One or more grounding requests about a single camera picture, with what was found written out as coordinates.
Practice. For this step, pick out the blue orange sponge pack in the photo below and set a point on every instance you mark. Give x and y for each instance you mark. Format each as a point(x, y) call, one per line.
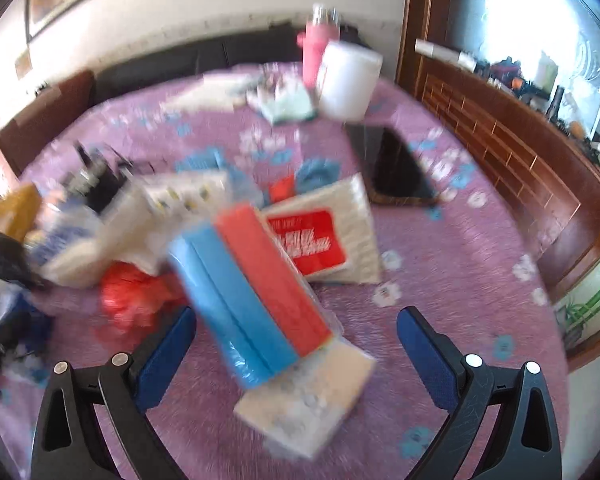
point(260, 310)

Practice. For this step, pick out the black smartphone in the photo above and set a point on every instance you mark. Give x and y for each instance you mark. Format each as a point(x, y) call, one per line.
point(390, 171)

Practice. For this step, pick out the blue towel cloth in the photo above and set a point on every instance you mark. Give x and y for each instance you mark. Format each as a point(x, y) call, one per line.
point(310, 176)

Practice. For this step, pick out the white plastic jar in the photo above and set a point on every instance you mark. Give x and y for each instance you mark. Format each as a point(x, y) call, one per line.
point(346, 80)

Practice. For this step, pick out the black motor with gear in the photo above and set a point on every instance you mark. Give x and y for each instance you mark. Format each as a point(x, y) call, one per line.
point(96, 183)

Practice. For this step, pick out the black sofa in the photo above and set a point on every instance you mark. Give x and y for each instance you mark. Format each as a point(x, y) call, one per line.
point(277, 43)

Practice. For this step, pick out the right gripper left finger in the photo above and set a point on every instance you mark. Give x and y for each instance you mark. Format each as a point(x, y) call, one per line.
point(69, 443)

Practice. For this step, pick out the pink thermos bottle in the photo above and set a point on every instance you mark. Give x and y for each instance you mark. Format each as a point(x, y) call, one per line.
point(322, 27)

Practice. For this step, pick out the white paper booklet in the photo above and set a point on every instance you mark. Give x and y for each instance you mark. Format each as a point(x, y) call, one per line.
point(216, 92)

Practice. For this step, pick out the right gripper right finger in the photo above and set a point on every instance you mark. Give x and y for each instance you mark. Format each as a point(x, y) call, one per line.
point(523, 443)

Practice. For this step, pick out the wooden sideboard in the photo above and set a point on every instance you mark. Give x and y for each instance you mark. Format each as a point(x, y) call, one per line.
point(550, 188)

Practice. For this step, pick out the red plastic bag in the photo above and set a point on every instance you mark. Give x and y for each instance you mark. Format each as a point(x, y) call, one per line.
point(134, 300)

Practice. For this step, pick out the white cloth bag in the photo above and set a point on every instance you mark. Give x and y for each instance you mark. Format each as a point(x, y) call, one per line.
point(131, 231)

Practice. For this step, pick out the blue white plastic bag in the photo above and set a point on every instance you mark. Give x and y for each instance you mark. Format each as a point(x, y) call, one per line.
point(60, 223)

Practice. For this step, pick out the white work glove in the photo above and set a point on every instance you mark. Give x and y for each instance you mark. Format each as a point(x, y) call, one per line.
point(285, 100)

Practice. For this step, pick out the yellow rimmed tray box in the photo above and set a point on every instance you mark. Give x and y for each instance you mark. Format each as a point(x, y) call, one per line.
point(18, 211)

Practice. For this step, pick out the lemon print tissue pack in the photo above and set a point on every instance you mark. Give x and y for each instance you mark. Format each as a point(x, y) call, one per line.
point(198, 193)

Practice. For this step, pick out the purple floral tablecloth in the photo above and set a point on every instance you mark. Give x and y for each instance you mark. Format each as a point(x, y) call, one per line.
point(462, 264)

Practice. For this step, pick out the brown armchair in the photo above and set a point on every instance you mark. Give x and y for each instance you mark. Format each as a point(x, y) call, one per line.
point(56, 108)

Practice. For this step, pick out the red label wet wipes pack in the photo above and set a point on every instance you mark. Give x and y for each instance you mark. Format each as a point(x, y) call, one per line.
point(329, 233)

